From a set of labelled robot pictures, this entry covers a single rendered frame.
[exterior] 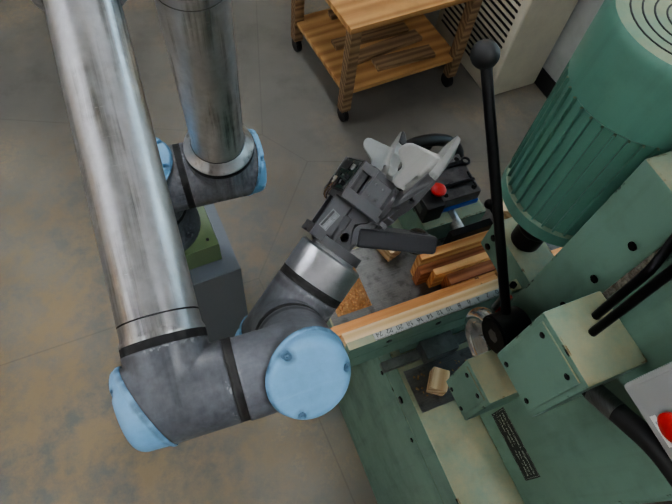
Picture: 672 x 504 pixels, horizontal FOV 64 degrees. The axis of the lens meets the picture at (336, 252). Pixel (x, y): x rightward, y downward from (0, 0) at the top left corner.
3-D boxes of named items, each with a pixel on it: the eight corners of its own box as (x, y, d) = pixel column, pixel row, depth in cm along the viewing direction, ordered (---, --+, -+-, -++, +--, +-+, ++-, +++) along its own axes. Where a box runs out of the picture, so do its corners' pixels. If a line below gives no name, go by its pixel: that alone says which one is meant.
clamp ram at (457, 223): (461, 217, 112) (475, 192, 104) (478, 247, 109) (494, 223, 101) (423, 229, 110) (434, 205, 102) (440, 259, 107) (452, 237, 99)
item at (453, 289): (588, 243, 112) (598, 233, 109) (594, 251, 111) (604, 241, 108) (291, 348, 96) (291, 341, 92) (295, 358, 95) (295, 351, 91)
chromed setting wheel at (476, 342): (467, 320, 95) (491, 291, 84) (503, 385, 90) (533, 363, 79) (453, 326, 94) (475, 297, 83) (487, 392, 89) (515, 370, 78)
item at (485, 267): (519, 256, 109) (528, 246, 105) (525, 265, 108) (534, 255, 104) (439, 284, 104) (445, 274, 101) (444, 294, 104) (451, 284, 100)
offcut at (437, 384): (442, 396, 104) (447, 392, 101) (425, 392, 104) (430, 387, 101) (445, 376, 106) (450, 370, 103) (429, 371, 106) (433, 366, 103)
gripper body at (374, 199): (370, 155, 64) (312, 238, 64) (419, 196, 67) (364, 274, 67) (348, 151, 71) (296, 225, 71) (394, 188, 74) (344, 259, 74)
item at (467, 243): (502, 239, 111) (516, 220, 104) (506, 246, 110) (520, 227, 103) (409, 271, 105) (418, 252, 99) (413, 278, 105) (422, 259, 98)
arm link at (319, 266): (350, 310, 67) (327, 287, 76) (373, 278, 67) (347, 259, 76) (295, 274, 64) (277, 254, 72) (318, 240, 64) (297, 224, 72)
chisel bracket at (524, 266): (508, 235, 101) (526, 211, 94) (548, 300, 95) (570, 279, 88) (474, 247, 99) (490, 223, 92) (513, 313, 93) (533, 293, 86)
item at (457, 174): (453, 164, 112) (461, 147, 107) (479, 206, 107) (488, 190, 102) (397, 180, 108) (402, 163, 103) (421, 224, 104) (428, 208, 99)
